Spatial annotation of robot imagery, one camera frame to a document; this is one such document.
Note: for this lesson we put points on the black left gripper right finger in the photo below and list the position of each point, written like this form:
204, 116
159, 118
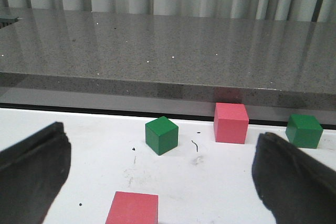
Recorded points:
294, 186

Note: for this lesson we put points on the right green cube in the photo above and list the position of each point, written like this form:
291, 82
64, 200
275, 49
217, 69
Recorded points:
304, 131

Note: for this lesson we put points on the far pink cube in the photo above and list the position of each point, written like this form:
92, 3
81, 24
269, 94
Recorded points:
230, 123

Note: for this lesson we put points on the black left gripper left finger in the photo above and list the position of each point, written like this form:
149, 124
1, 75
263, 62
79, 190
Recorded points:
33, 172

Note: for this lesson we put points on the near pink cube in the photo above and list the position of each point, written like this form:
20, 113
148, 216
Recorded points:
133, 208

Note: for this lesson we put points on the left green cube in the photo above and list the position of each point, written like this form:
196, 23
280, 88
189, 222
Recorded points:
161, 135

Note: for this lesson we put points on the green cube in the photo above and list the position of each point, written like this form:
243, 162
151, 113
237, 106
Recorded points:
161, 135
304, 131

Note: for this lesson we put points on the pink cube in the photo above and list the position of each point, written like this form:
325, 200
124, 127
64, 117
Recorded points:
133, 208
230, 123

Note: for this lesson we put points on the grey stone counter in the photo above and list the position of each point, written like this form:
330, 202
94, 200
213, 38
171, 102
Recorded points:
167, 64

